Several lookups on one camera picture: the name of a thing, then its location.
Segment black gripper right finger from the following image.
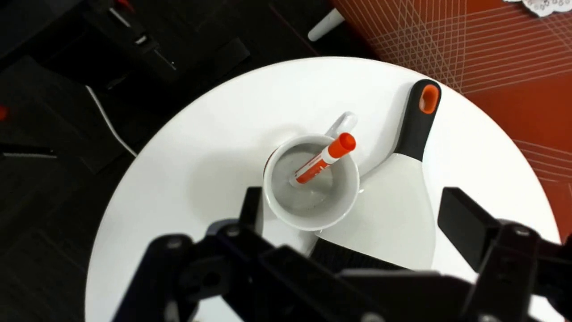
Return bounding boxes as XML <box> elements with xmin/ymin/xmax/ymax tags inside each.
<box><xmin>437</xmin><ymin>185</ymin><xmax>572</xmax><ymax>322</ymax></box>

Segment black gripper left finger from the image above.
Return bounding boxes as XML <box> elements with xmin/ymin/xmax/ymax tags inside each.
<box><xmin>113</xmin><ymin>183</ymin><xmax>385</xmax><ymax>322</ymax></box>

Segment orange white marker pen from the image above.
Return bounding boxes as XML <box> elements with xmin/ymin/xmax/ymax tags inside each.
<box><xmin>296</xmin><ymin>130</ymin><xmax>360</xmax><ymax>185</ymax></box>

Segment red and white mug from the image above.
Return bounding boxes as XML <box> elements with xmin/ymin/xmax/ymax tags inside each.
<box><xmin>262</xmin><ymin>110</ymin><xmax>363</xmax><ymax>233</ymax></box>

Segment orange striped sofa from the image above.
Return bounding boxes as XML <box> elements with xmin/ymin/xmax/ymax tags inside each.
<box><xmin>331</xmin><ymin>0</ymin><xmax>572</xmax><ymax>242</ymax></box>

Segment chrome table base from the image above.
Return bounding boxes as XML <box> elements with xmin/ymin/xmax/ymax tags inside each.
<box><xmin>0</xmin><ymin>149</ymin><xmax>60</xmax><ymax>160</ymax></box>

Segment black floor stand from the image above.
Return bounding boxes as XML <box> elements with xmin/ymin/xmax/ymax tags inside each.
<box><xmin>83</xmin><ymin>0</ymin><xmax>254</xmax><ymax>81</ymax></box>

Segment crumpled white paper wrapper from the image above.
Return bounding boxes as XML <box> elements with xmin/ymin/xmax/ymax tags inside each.
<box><xmin>505</xmin><ymin>0</ymin><xmax>572</xmax><ymax>19</ymax></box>

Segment white floor cable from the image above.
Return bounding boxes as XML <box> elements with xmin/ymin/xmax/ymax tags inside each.
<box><xmin>85</xmin><ymin>83</ymin><xmax>140</xmax><ymax>158</ymax></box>

